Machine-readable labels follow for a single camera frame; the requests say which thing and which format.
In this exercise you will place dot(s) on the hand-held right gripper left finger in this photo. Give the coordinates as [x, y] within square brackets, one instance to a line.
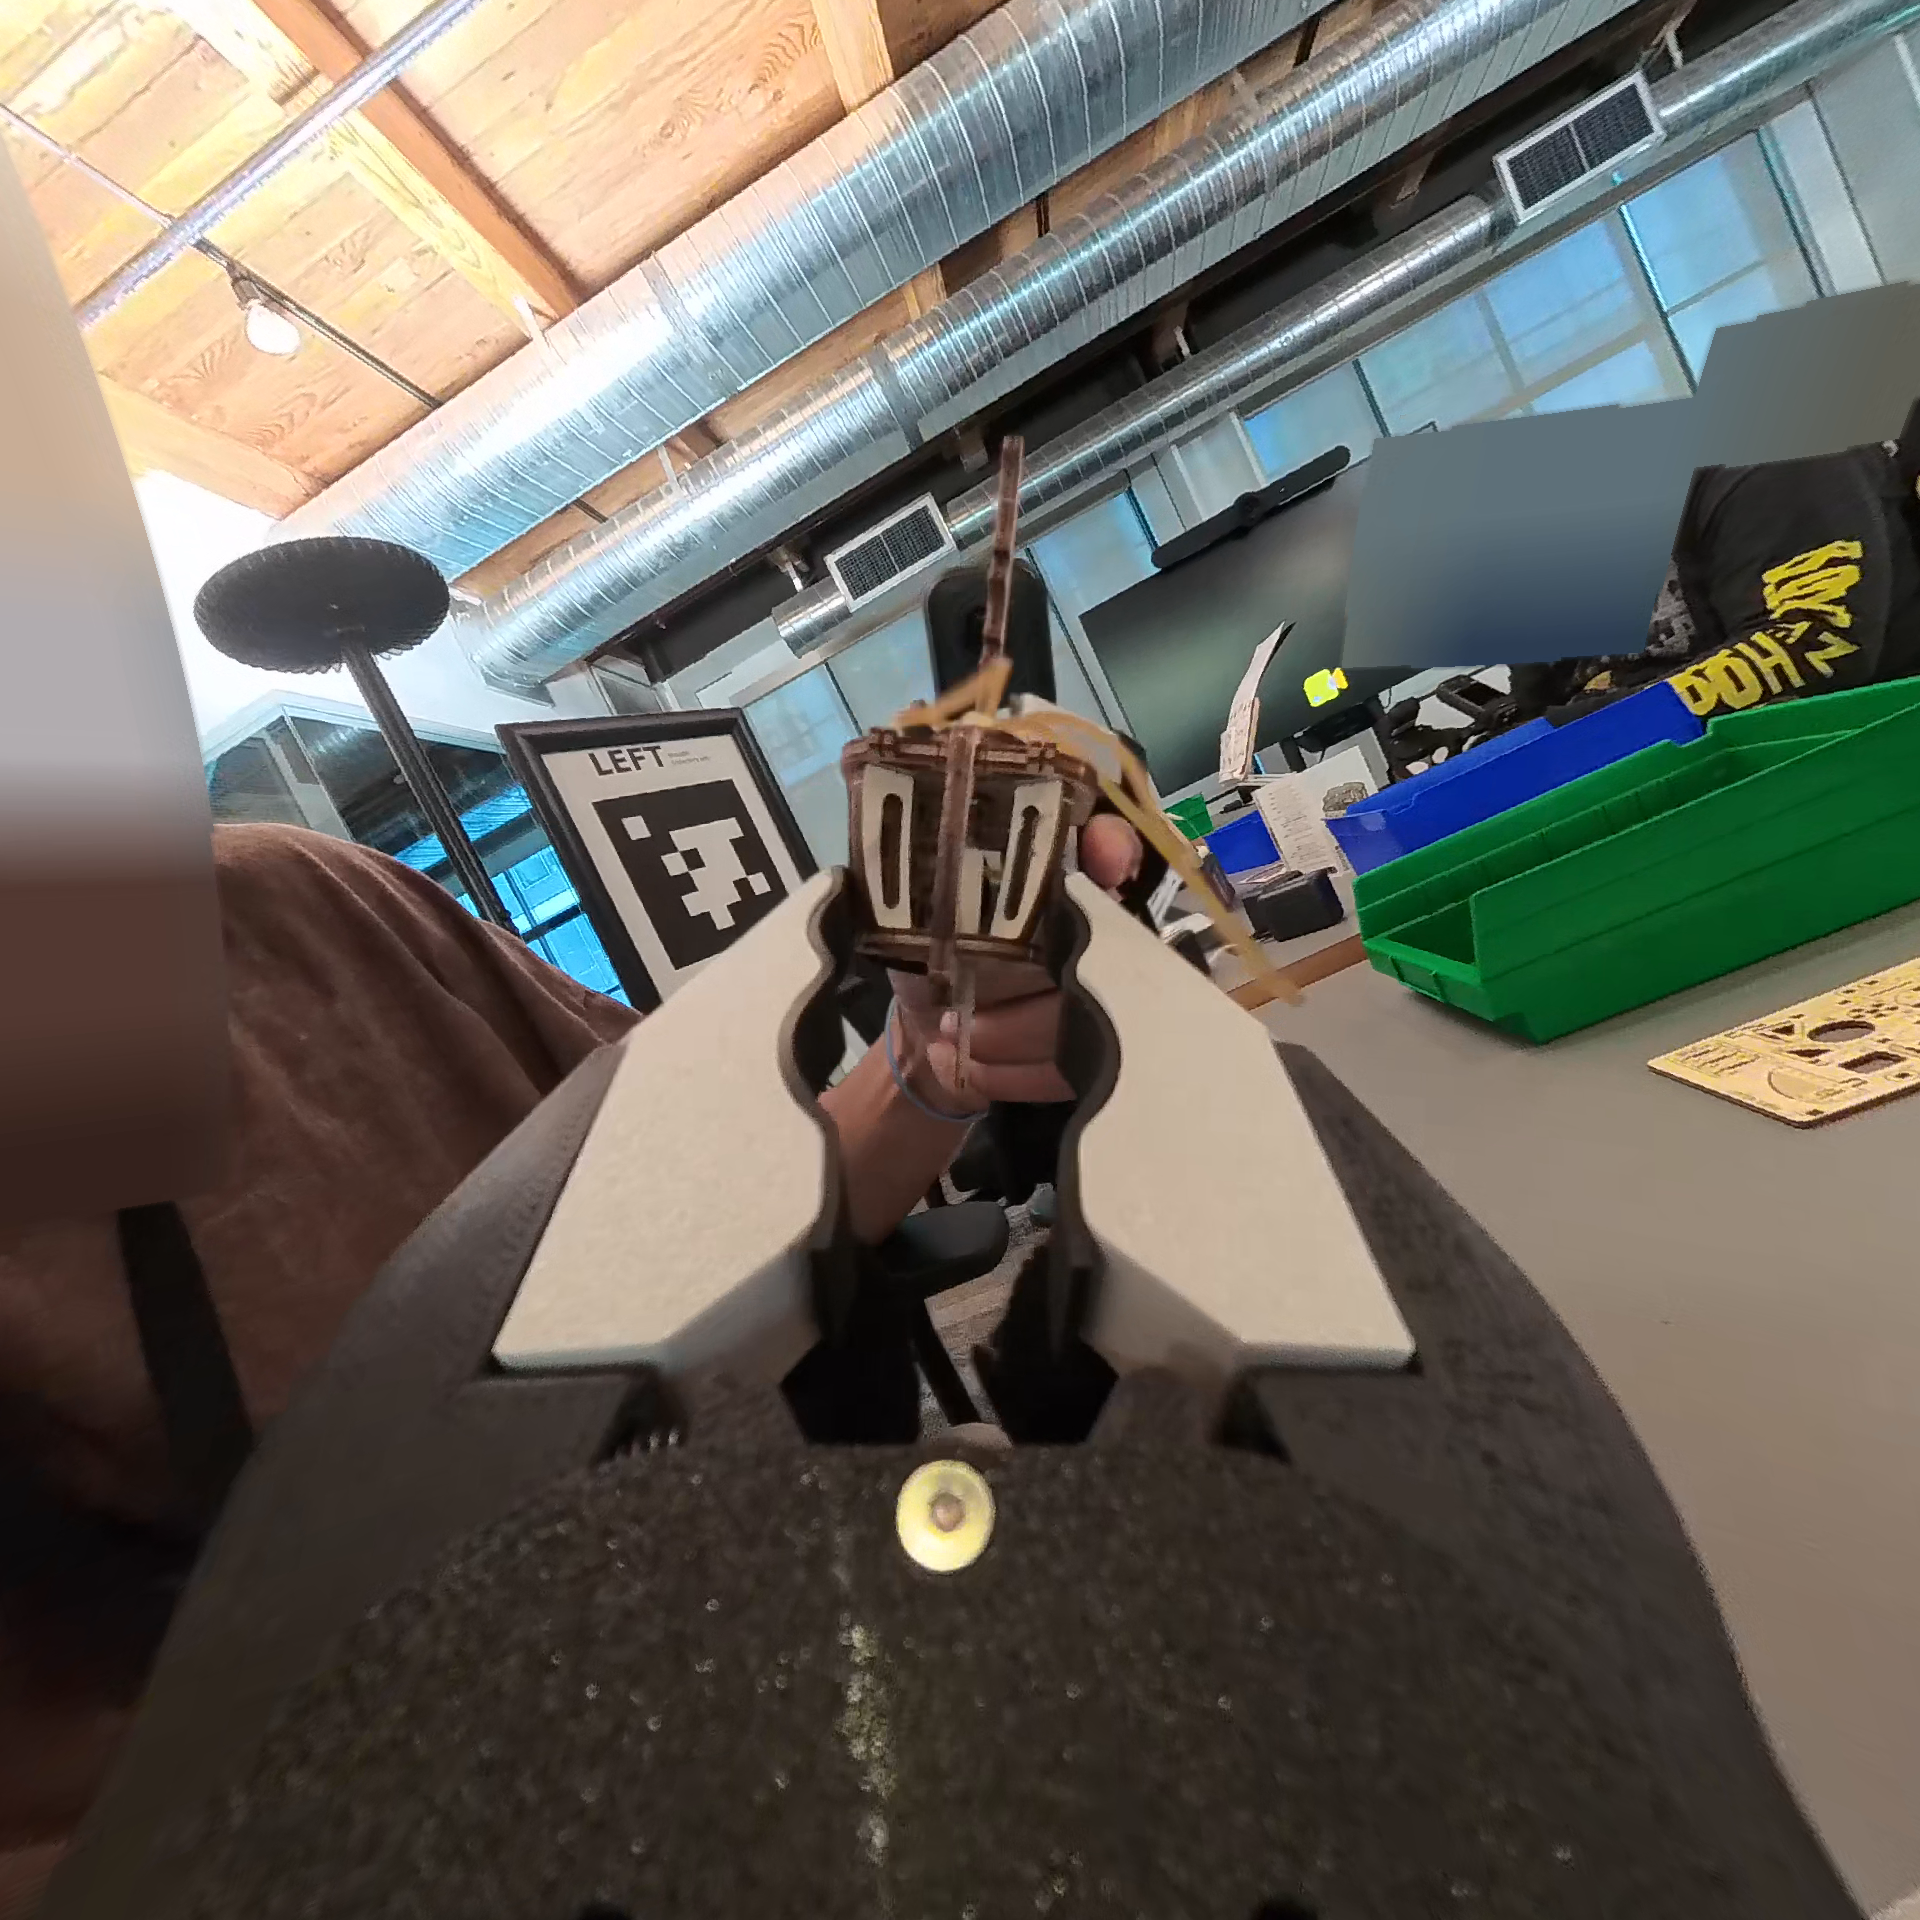
[674, 1200]

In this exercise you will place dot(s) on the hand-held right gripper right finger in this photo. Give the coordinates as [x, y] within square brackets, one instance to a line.
[1230, 1200]

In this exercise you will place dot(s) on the notched wooden stick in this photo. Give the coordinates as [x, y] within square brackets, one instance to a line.
[1002, 511]

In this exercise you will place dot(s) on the tan rubber band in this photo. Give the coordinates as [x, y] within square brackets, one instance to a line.
[1201, 879]

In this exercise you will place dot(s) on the person's left forearm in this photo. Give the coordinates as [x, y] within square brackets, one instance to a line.
[858, 1156]

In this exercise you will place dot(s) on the wooden parts sheet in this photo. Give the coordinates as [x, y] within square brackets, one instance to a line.
[1724, 1072]

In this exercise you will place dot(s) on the person's left hand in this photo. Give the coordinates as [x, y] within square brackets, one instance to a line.
[1005, 1051]

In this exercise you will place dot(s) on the black monitor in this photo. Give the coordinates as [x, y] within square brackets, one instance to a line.
[1184, 675]

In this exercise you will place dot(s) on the black office chair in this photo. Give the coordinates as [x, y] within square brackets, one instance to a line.
[960, 1237]

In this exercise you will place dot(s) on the black box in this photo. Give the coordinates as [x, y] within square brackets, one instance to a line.
[1289, 909]

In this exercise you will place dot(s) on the white paper stand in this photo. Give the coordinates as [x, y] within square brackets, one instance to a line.
[1254, 720]

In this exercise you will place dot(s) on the black framed marker sign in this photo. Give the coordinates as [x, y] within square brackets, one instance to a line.
[705, 870]

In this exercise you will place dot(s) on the person's brown sweater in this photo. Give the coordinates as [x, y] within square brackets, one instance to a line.
[376, 1051]

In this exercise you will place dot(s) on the small blue plastic bin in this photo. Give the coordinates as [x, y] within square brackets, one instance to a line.
[1237, 845]

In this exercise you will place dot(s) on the printed white card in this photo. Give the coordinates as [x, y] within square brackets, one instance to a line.
[1300, 827]

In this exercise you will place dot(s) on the long blue plastic bin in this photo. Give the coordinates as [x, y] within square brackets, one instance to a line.
[1500, 780]

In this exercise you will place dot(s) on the black round floor lamp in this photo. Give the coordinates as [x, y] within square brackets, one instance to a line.
[324, 599]

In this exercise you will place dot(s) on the ceiling light bulb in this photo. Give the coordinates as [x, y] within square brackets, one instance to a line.
[268, 323]

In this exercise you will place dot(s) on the white duct vent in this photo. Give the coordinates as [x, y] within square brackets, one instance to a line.
[888, 551]
[1577, 142]

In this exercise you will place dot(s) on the black camera bar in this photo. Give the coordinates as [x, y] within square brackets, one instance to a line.
[1261, 517]

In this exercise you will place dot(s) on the silver ventilation duct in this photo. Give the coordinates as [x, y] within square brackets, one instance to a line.
[1201, 383]
[1201, 226]
[674, 300]

